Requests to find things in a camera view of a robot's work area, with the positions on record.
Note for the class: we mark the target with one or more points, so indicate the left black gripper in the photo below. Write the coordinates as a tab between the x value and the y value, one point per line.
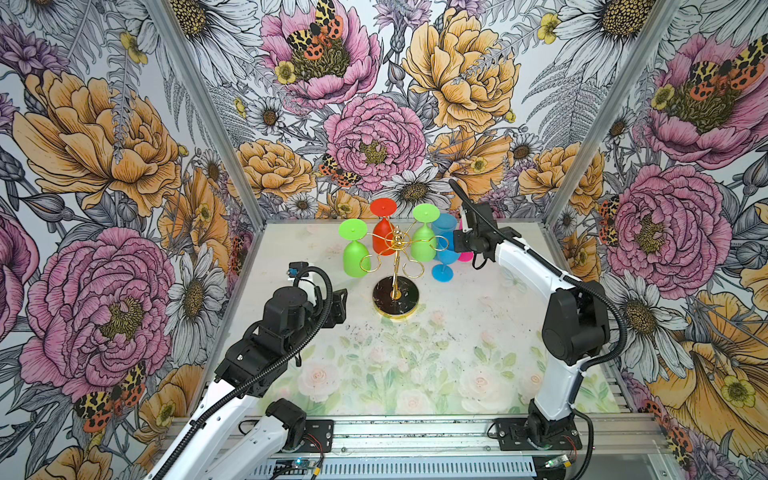
337	316

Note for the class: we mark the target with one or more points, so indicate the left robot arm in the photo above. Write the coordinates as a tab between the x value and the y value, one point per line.
292	318

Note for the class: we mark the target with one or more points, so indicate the red wine glass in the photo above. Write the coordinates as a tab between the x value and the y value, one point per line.
383	232

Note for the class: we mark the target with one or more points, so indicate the right small circuit board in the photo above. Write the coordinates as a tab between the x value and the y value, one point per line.
561	461

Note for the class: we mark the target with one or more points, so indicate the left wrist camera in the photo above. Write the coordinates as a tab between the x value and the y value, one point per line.
298	270

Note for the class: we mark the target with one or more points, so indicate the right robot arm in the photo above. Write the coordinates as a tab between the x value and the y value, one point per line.
582	327

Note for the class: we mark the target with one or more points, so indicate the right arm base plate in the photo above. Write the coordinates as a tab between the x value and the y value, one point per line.
530	434

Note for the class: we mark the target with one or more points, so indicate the green wine glass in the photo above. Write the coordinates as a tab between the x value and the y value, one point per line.
356	257
424	241

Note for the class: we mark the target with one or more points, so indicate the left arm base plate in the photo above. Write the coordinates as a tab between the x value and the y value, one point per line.
312	436

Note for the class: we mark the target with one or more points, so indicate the pink wine glass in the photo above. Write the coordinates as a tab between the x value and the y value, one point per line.
465	256

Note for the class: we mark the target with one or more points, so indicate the gold wire wine glass rack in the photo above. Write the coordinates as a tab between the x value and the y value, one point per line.
397	296

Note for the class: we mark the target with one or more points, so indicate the small green circuit board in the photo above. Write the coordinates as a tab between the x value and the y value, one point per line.
295	467

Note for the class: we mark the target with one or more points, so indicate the aluminium front rail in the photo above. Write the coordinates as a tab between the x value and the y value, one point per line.
621	433

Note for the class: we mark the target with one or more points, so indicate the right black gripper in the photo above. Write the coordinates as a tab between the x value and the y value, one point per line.
458	244

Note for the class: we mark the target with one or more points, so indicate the right aluminium corner post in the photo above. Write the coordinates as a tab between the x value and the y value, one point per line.
649	39

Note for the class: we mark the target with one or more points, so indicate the light blue wine glass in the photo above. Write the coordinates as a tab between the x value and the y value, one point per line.
445	224

